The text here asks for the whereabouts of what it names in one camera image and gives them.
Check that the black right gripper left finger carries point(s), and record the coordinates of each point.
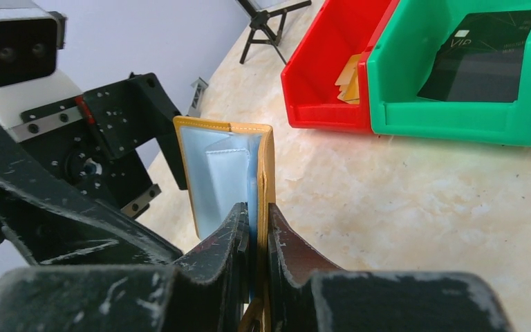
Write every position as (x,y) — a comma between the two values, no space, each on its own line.
(106,288)

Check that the black card in green bin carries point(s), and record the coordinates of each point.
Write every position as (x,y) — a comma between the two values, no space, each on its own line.
(481,60)

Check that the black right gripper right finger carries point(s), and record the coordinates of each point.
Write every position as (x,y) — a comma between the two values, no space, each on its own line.
(308,292)

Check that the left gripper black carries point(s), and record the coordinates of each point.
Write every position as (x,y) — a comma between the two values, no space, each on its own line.
(72,184)

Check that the green plastic bin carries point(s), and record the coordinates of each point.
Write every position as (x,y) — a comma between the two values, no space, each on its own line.
(402,61)

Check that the red bin left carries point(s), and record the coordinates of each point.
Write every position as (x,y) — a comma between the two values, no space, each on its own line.
(341,29)

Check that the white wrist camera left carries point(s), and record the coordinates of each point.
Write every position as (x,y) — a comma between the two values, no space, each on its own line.
(30,39)

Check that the gold card in red bin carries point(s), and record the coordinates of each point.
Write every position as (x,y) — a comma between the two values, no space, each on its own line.
(348,81)

